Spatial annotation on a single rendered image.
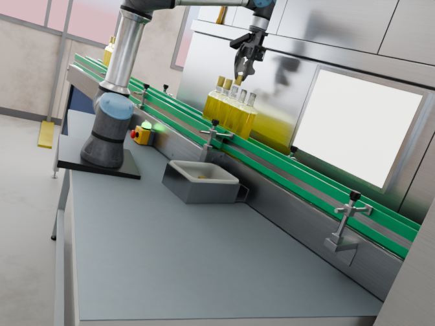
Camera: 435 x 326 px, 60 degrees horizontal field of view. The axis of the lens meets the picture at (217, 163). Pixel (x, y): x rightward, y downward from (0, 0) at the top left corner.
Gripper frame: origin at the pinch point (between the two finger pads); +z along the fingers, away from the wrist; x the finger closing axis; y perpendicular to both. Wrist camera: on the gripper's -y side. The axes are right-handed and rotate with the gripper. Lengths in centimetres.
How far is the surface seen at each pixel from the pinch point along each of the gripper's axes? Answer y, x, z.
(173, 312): 75, -66, 44
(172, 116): -21.1, -12.6, 25.6
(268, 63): 1.9, 12.2, -9.2
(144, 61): -289, 111, 21
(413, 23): 56, 14, -33
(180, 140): -6.6, -15.0, 32.6
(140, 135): -29, -22, 39
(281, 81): 12.6, 12.0, -3.6
